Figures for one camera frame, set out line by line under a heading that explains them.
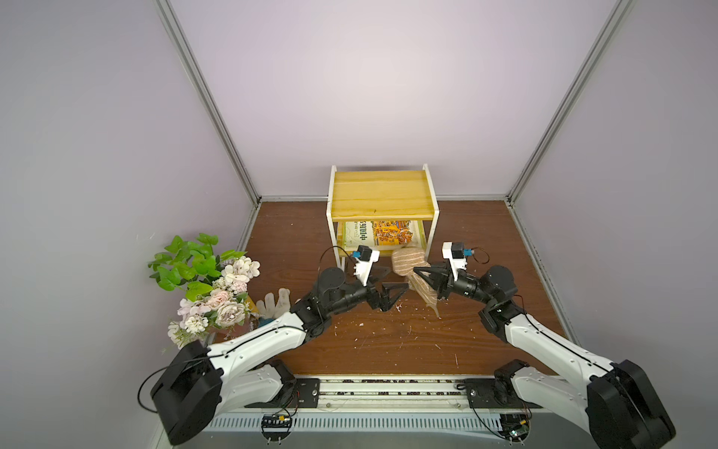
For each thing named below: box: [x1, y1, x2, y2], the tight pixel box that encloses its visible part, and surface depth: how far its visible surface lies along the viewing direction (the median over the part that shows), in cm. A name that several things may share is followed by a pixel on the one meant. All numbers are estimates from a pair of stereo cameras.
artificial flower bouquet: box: [147, 233, 261, 350], surface depth 63 cm
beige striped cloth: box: [390, 246, 442, 319], surface depth 71 cm
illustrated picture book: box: [344, 220, 425, 251], surface depth 89 cm
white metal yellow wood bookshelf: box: [326, 163, 440, 272], surface depth 77 cm
